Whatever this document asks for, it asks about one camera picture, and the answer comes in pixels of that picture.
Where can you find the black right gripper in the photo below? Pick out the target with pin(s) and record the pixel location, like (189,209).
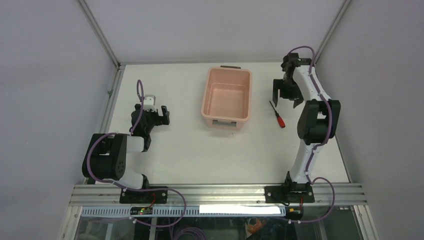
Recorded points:
(297,95)

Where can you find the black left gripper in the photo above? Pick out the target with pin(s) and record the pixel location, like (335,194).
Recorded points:
(159,120)

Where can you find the red black screwdriver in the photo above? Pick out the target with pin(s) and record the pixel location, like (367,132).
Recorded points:
(280,121)

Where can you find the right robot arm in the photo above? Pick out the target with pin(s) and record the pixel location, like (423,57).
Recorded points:
(317,123)

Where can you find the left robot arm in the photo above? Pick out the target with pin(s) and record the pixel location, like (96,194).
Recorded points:
(106,156)

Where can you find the pink plastic bin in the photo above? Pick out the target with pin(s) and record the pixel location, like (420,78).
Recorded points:
(227,98)

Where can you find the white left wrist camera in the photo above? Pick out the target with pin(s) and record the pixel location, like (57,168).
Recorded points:
(149,103)

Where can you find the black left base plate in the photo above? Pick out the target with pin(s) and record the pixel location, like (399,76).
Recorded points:
(147,197)

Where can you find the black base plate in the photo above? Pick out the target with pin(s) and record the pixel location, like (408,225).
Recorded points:
(285,195)
(147,197)

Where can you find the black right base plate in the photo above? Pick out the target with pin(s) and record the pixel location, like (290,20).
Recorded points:
(285,195)

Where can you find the slotted cable duct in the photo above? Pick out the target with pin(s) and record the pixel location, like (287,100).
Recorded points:
(188,211)

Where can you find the aluminium front rail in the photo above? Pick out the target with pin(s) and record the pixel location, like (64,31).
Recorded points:
(96,195)

